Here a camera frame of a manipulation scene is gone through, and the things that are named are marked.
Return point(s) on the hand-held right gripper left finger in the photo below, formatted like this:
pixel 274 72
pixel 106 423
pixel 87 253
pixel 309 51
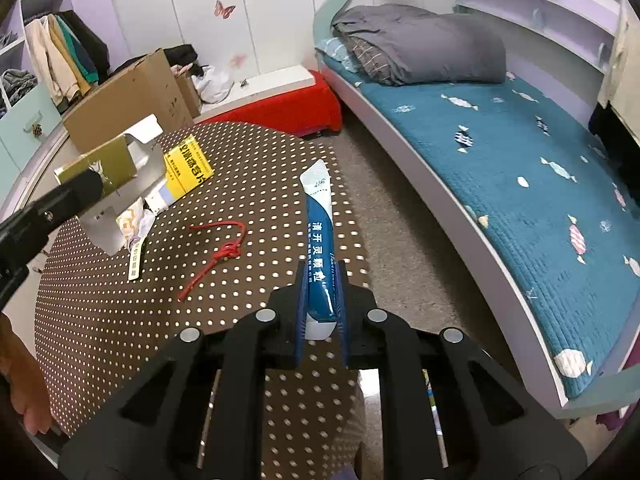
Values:
pixel 301 310

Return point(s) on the gold and silver carton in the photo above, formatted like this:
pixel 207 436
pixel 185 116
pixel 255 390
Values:
pixel 120 160

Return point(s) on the purple cloth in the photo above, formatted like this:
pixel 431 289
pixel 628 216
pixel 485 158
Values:
pixel 614 417

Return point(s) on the crumpled white wrapper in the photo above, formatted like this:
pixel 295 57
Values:
pixel 134 220

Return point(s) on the teal candy print mattress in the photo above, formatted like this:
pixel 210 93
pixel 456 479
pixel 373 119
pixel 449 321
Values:
pixel 500 185

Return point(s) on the small white paper tag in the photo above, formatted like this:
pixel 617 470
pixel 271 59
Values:
pixel 135 260

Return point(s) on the white plastic bag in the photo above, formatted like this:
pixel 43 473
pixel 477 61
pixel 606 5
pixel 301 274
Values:
pixel 212 82

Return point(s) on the open wardrobe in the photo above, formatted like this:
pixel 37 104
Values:
pixel 25 120

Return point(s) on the blue striped pillow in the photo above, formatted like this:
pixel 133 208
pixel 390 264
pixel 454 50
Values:
pixel 337 52

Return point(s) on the brown cardboard box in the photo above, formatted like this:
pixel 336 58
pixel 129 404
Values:
pixel 130 95

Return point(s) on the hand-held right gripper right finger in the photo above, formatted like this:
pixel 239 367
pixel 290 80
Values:
pixel 342 310

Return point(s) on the yellow cardboard box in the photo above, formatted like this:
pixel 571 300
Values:
pixel 190 172

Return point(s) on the black hanging garment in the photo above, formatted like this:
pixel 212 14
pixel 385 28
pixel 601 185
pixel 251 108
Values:
pixel 612 127

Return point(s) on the grey duvet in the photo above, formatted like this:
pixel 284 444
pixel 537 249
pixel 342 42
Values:
pixel 425 45

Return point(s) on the black clothes pile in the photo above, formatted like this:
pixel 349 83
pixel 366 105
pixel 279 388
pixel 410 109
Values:
pixel 182 55

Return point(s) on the dark pink butterfly sticker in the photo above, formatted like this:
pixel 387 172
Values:
pixel 225 9

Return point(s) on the grey folded clothes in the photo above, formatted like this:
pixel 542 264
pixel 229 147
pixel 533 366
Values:
pixel 17 85

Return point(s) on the white headboard shelf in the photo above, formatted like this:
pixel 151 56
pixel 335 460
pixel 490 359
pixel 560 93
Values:
pixel 540 15

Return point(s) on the teal hanging garment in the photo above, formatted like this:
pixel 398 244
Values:
pixel 82 60

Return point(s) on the beige hanging jacket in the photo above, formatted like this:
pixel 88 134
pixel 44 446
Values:
pixel 622 55

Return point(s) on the brown dotted tablecloth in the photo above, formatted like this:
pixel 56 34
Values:
pixel 250 170

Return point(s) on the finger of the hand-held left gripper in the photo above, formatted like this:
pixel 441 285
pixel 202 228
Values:
pixel 55 205

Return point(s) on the white bed frame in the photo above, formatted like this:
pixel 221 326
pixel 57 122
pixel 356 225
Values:
pixel 542 360

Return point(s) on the red stool with white top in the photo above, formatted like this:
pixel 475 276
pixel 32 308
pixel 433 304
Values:
pixel 285 105

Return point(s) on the cream hanging garment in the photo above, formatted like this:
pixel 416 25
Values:
pixel 42 55

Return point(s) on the person's left hand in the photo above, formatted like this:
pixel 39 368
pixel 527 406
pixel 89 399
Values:
pixel 25 390

